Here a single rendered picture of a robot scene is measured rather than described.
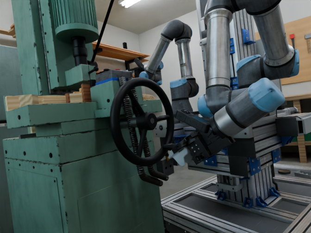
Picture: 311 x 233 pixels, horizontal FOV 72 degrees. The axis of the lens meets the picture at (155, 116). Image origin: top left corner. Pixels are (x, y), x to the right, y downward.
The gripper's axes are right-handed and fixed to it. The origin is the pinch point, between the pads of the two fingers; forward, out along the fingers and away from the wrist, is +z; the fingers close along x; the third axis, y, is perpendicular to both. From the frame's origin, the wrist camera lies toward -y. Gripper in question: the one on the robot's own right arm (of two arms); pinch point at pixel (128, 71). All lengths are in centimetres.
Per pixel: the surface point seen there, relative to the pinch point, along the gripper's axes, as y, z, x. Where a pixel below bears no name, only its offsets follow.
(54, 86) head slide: 11, -38, -91
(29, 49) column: -9, -26, -92
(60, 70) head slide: 5, -42, -89
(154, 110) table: 30, -68, -63
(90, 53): -5, -34, -65
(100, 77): 13, -68, -91
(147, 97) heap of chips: 24, -66, -64
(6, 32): -84, 160, -22
